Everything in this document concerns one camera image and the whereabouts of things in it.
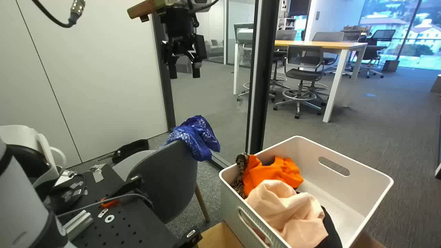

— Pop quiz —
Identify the grey office chair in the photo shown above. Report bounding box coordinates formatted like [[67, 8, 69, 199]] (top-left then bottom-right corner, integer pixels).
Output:
[[273, 44, 328, 120], [268, 29, 300, 100]]

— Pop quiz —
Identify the aluminium extrusion rail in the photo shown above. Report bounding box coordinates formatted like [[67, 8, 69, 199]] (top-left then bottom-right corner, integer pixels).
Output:
[[60, 208, 95, 239]]

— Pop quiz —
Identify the black clothing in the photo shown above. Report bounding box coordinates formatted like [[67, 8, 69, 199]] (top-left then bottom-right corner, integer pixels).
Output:
[[318, 205, 343, 248]]

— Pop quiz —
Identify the white plastic basket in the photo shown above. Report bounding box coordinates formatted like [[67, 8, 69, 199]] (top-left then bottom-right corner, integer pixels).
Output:
[[217, 133, 395, 248]]

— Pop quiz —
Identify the black office chair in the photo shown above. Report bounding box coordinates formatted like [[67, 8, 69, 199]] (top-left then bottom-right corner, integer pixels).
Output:
[[359, 27, 397, 80]]

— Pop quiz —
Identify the pale pink clothing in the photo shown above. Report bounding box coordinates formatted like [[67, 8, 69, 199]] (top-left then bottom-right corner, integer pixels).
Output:
[[245, 177, 329, 248]]

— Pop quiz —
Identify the black base cover with tape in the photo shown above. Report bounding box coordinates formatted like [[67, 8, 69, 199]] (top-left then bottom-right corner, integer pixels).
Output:
[[45, 169, 89, 215]]

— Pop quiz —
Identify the grey shell chair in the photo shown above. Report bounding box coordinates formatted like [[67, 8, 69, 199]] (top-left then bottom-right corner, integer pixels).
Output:
[[111, 139, 212, 226]]

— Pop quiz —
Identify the wooden top office table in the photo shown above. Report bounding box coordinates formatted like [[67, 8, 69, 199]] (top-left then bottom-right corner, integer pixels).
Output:
[[274, 38, 369, 124]]

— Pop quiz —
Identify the orange clothing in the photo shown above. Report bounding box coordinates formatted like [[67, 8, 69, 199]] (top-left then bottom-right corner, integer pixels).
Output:
[[239, 154, 304, 198]]

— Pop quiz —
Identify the thick black frame post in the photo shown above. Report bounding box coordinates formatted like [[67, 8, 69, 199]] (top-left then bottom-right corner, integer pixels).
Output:
[[245, 0, 281, 155]]

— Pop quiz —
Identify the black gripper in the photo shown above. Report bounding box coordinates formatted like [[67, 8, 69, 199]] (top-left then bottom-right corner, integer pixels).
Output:
[[158, 7, 208, 80]]

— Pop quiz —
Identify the brown planter box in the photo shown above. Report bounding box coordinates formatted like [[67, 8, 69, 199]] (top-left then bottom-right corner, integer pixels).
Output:
[[341, 24, 369, 42]]

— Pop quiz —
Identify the black floor equipment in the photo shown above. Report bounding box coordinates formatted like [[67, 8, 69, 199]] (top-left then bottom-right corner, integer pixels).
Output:
[[111, 137, 150, 164]]

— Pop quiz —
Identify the white paper tag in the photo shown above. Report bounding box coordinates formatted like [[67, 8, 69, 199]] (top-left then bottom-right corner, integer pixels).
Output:
[[89, 162, 107, 184]]

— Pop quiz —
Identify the thin grey cable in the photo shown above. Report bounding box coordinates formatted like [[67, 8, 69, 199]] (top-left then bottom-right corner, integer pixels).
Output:
[[56, 191, 155, 217]]

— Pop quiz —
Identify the blue patterned cloth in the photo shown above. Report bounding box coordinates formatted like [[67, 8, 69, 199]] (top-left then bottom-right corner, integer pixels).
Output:
[[165, 114, 222, 162]]

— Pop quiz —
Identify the black perforated board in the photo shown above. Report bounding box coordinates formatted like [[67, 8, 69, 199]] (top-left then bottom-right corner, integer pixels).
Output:
[[42, 162, 204, 248]]

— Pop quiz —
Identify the brown patterned clothing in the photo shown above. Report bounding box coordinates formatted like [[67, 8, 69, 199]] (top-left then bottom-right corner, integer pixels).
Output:
[[231, 153, 252, 197]]

